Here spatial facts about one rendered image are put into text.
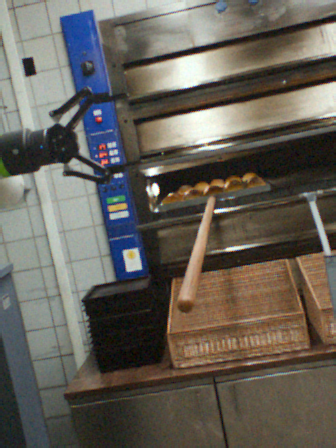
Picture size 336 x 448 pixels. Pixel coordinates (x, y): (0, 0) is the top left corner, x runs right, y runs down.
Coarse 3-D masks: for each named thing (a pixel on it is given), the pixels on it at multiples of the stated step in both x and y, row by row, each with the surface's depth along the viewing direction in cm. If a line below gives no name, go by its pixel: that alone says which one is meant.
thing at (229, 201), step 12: (324, 180) 265; (264, 192) 268; (276, 192) 267; (288, 192) 267; (300, 192) 266; (204, 204) 271; (216, 204) 270; (228, 204) 270; (156, 216) 274; (168, 216) 273
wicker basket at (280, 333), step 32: (224, 288) 269; (288, 288) 265; (192, 320) 270; (224, 320) 268; (256, 320) 225; (288, 320) 223; (192, 352) 245; (224, 352) 228; (256, 352) 226; (288, 352) 225
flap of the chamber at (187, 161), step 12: (300, 132) 249; (312, 132) 248; (324, 132) 247; (252, 144) 251; (264, 144) 250; (276, 144) 254; (288, 144) 260; (300, 144) 265; (192, 156) 254; (204, 156) 254; (216, 156) 256; (228, 156) 262; (240, 156) 269; (144, 168) 257; (156, 168) 259; (168, 168) 265; (180, 168) 272
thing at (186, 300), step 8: (208, 208) 218; (208, 216) 197; (208, 224) 181; (200, 232) 164; (208, 232) 170; (200, 240) 151; (200, 248) 140; (192, 256) 132; (200, 256) 132; (192, 264) 122; (200, 264) 125; (192, 272) 115; (200, 272) 123; (184, 280) 110; (192, 280) 109; (184, 288) 103; (192, 288) 104; (184, 296) 98; (192, 296) 100; (176, 304) 98; (184, 304) 97; (192, 304) 98; (184, 312) 98
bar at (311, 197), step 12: (312, 192) 229; (324, 192) 228; (252, 204) 232; (264, 204) 231; (276, 204) 231; (312, 204) 228; (192, 216) 235; (216, 216) 234; (144, 228) 237; (324, 240) 216; (324, 252) 215
